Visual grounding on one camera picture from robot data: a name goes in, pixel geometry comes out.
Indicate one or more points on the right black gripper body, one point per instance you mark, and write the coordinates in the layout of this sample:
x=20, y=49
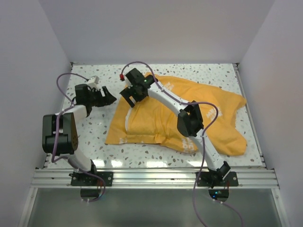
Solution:
x=133, y=91

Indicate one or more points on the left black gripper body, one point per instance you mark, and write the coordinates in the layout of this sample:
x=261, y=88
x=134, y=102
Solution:
x=95, y=98

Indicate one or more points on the orange pillowcase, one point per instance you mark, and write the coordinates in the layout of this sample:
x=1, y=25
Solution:
x=153, y=123

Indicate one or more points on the white pillow yellow edge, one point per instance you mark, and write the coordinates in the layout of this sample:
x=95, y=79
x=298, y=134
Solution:
x=127, y=119

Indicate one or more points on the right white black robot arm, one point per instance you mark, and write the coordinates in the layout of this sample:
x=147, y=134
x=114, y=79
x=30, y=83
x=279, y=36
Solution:
x=189, y=117

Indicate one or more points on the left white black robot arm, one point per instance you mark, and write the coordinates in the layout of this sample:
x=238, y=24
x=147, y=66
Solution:
x=59, y=133

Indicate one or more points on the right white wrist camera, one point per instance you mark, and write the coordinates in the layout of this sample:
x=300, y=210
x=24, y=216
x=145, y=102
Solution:
x=125, y=80

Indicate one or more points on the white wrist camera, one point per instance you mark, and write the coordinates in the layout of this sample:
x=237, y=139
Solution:
x=125, y=80
x=93, y=81

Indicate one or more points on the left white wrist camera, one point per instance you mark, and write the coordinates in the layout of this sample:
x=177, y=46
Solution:
x=93, y=81

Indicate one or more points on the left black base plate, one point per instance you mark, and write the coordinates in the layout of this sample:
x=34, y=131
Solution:
x=81, y=179

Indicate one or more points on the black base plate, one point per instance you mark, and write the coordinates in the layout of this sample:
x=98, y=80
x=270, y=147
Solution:
x=81, y=179
x=206, y=179

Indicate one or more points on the aluminium mounting rail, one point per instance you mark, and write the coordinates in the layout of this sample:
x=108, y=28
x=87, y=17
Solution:
x=159, y=178

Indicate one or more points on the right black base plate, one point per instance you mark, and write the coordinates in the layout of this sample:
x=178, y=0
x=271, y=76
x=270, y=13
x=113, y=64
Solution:
x=206, y=179

